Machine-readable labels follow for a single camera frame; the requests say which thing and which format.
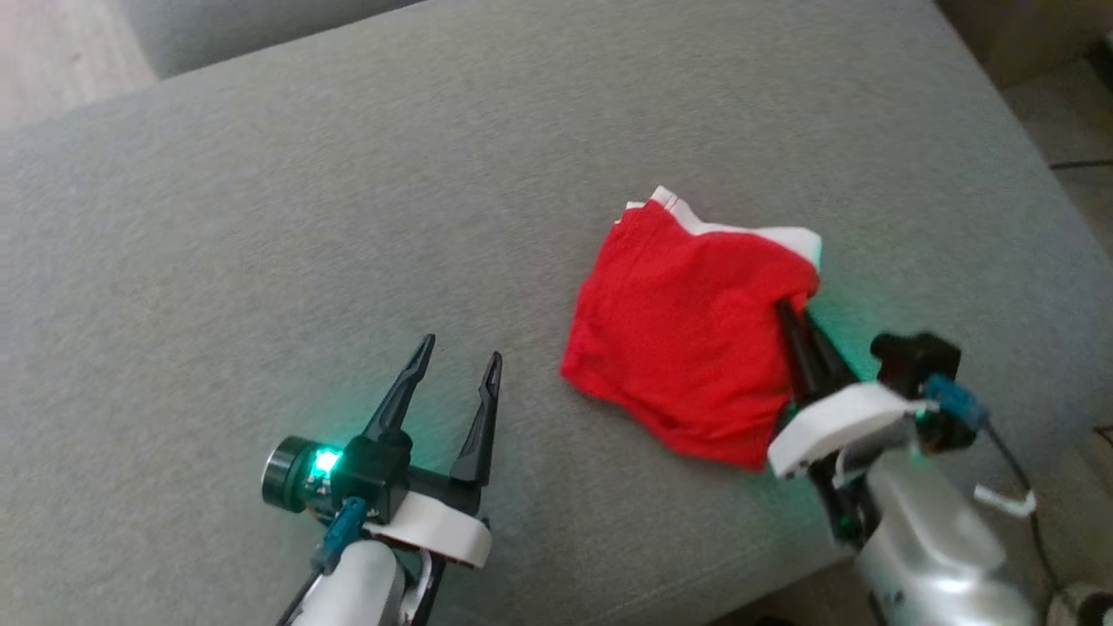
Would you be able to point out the grey sofa back cushion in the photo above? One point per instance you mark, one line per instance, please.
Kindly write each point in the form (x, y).
(243, 30)

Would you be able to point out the grey fabric sofa seat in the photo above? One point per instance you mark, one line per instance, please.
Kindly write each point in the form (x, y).
(348, 217)

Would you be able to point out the red white sports jersey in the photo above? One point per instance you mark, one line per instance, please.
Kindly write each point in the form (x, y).
(678, 330)

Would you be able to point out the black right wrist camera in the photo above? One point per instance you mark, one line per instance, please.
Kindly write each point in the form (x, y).
(917, 361)

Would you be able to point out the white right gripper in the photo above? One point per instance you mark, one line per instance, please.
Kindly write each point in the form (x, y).
(835, 422)

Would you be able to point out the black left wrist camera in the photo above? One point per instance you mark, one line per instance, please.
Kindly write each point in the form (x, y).
(348, 474)

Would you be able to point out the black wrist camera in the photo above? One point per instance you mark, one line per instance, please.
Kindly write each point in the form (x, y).
(917, 361)
(348, 474)

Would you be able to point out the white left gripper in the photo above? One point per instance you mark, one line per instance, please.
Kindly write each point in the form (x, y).
(435, 522)

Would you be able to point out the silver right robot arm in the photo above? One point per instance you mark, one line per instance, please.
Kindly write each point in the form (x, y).
(930, 548)

